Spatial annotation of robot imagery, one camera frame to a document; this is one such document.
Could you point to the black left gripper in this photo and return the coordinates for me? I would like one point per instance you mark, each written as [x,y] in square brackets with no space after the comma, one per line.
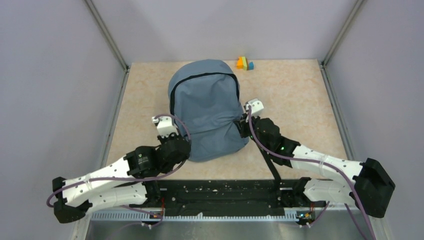
[163,140]

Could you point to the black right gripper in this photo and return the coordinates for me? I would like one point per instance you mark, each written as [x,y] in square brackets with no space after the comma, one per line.
[243,125]

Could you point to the blue student backpack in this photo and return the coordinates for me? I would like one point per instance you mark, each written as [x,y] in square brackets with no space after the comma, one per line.
[205,96]

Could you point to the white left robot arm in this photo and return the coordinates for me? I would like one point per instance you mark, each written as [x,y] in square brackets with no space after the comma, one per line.
[131,180]

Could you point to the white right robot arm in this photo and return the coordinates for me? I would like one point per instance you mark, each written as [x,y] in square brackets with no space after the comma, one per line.
[364,184]

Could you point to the colourful sticky note stack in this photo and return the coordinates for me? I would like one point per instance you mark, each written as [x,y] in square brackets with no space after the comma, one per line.
[243,63]

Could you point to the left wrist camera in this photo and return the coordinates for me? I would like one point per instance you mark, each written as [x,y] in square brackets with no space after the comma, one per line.
[165,126]

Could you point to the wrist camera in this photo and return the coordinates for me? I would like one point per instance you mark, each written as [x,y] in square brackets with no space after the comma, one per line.
[254,106]
[165,126]

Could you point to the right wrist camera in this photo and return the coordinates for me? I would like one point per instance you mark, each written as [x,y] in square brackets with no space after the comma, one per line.
[254,106]

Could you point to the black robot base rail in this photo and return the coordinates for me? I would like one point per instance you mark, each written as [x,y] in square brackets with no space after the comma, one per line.
[227,198]

